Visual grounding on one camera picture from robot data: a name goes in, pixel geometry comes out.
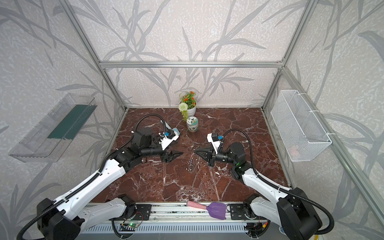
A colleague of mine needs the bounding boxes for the light blue garden trowel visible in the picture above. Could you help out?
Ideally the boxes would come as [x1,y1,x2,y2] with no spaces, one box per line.
[173,128,180,136]

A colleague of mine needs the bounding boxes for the clear plastic wall shelf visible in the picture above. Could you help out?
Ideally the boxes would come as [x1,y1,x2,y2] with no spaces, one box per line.
[9,94,97,163]

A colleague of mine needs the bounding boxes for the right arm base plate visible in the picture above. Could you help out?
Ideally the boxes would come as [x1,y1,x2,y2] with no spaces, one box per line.
[228,204,256,220]

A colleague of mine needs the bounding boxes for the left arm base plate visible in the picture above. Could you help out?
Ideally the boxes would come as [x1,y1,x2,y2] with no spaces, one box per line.
[126,204,152,221]

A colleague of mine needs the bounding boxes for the potted plant orange flowers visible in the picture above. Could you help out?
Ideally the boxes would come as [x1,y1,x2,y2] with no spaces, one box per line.
[178,91,197,122]

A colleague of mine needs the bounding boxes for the green circuit board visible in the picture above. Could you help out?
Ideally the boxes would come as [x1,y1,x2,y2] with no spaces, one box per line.
[120,223,141,232]

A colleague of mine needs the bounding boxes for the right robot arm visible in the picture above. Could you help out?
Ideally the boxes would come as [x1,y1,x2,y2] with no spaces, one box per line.
[195,133,335,240]

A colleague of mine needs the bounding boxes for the purple scoop pink handle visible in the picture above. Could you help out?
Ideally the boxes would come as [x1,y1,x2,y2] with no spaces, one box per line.
[187,201,227,220]

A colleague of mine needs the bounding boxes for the white wire basket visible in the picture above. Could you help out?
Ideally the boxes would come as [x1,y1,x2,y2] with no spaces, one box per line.
[271,90,332,162]

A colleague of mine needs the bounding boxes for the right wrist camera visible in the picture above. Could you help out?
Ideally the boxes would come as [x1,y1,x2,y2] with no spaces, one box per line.
[207,133,224,154]

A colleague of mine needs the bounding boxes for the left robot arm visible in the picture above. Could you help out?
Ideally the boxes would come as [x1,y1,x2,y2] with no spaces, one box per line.
[16,114,182,240]

